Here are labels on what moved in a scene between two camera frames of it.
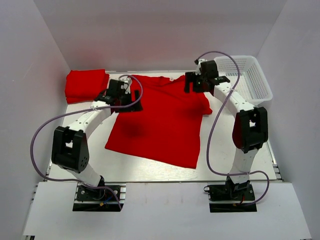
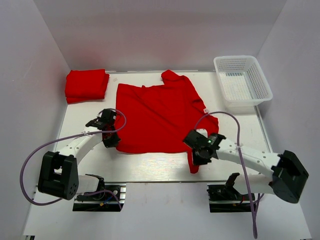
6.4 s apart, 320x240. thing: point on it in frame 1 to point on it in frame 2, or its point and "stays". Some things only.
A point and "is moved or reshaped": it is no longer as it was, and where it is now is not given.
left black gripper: x=136 y=107 to x=113 y=142
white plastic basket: x=252 y=83 stays
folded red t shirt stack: x=85 y=85 stays
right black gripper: x=189 y=78 to x=197 y=161
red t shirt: x=167 y=130 is moved or reshaped
